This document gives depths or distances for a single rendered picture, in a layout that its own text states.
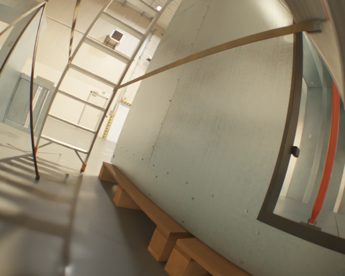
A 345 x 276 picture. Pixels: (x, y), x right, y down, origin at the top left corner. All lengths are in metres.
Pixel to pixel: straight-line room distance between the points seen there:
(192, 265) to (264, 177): 0.41
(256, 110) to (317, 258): 0.57
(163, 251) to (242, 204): 0.38
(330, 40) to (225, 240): 0.67
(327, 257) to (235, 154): 0.50
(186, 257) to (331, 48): 0.73
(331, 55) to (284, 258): 0.54
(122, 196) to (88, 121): 8.85
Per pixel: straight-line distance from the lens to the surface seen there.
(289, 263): 0.62
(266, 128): 0.68
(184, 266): 0.70
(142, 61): 11.21
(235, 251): 0.68
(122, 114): 10.53
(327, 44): 0.40
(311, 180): 4.09
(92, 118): 9.97
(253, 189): 0.64
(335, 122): 0.70
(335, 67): 0.36
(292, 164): 4.23
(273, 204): 0.67
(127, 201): 1.27
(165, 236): 0.78
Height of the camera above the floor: 0.46
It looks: 5 degrees up
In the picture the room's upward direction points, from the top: 20 degrees clockwise
